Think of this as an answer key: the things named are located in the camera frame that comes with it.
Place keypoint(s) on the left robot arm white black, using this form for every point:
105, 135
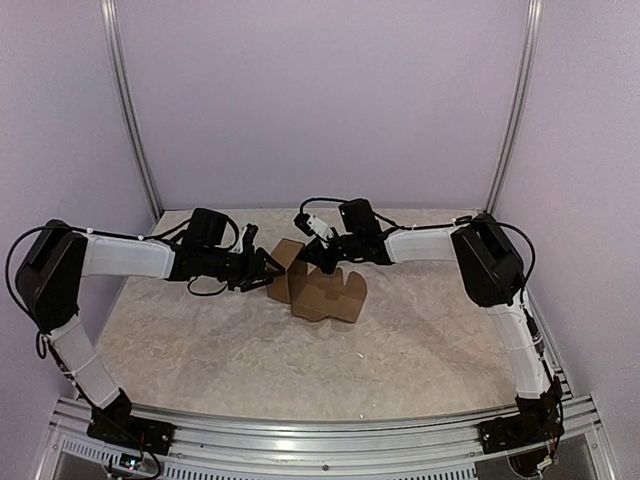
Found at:
47, 284

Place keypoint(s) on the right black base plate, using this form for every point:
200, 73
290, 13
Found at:
517, 431

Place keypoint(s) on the brown cardboard paper box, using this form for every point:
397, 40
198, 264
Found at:
313, 295

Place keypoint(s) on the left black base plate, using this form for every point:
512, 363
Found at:
131, 432

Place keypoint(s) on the left aluminium frame post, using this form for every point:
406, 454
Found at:
125, 98

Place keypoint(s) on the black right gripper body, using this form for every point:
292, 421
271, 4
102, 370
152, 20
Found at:
330, 264

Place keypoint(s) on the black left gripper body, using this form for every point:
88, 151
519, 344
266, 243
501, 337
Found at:
236, 270

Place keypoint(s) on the front aluminium rail frame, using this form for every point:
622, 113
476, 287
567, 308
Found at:
209, 446

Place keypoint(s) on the right aluminium frame post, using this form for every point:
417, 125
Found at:
518, 104

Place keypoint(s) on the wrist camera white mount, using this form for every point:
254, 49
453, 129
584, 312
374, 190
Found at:
245, 242
313, 226

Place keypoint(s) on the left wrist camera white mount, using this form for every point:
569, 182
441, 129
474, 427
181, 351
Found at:
245, 242

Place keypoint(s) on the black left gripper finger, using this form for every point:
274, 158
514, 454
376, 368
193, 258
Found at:
269, 264
252, 282

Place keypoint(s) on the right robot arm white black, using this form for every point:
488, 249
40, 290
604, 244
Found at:
494, 277

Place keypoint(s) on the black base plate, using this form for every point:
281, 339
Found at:
517, 431
131, 432

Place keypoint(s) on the aluminium frame post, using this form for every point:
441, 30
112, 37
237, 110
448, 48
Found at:
125, 98
518, 104

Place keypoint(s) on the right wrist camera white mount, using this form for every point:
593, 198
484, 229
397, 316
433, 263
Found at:
313, 226

